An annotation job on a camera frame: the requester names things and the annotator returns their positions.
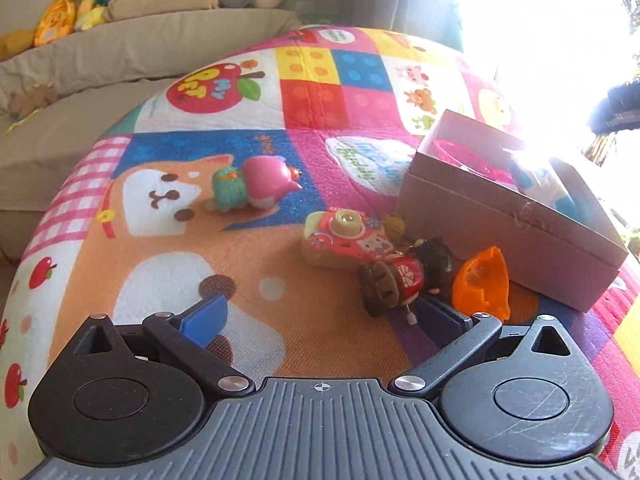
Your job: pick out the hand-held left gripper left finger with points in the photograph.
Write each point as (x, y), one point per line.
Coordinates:
(207, 317)

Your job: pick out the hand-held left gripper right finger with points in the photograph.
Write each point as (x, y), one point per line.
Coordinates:
(442, 324)

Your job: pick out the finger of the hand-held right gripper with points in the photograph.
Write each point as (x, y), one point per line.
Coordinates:
(625, 95)
(617, 120)

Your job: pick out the orange plastic toy boat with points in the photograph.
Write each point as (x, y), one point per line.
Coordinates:
(480, 280)

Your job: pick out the brown and red wind-up toy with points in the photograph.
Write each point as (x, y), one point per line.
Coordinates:
(405, 275)

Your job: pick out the blue and white packet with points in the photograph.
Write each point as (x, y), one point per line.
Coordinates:
(545, 185)

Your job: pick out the pink cardboard box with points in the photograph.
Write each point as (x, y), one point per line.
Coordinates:
(500, 240)

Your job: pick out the pink toy strainer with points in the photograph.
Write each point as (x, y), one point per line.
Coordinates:
(460, 152)

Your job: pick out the colourful printed play mat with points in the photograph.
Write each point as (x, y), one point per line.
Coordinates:
(165, 270)

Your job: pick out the green plant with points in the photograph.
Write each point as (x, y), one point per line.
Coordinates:
(631, 0)

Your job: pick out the pink and teal owl toy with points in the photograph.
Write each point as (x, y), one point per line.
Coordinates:
(265, 180)

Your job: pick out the beige sofa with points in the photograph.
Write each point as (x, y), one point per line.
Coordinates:
(75, 125)

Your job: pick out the small brown plush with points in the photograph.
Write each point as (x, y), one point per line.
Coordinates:
(30, 102)

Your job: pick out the yellow bird plush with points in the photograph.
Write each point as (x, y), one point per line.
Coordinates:
(90, 10)

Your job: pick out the round yellow orange plush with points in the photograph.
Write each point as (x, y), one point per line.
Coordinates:
(52, 22)

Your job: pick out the plain yellow plush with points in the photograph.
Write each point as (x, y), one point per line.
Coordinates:
(15, 45)

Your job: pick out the pink toy camera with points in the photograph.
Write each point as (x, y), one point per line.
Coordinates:
(345, 240)

